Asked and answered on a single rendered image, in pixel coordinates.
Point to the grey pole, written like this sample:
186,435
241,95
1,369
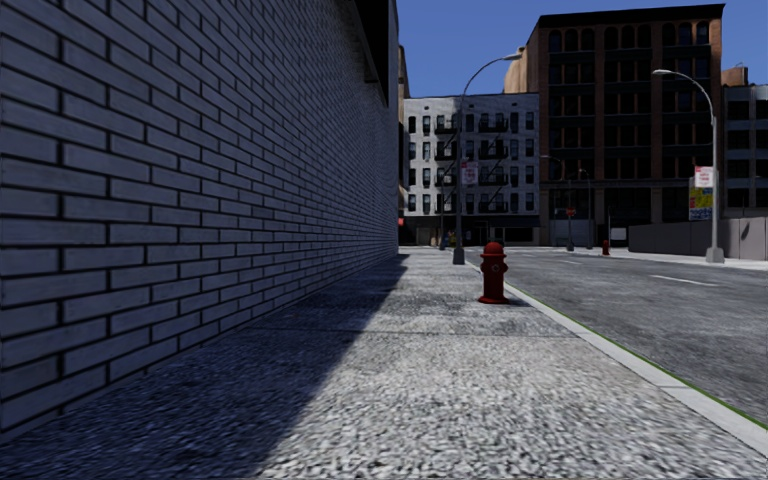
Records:
442,222

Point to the grey street lamp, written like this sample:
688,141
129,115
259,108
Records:
713,180
459,198

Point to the tan building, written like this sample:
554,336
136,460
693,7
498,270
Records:
403,120

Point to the white brick building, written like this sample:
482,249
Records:
522,156

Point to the grey brick building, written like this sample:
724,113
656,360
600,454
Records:
180,180

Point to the red brick building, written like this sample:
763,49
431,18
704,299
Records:
624,120

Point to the grey concrete building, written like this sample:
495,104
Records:
745,150

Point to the sign on a post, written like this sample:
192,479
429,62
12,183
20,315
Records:
570,228

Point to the low grey concrete wall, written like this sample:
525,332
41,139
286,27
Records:
672,238

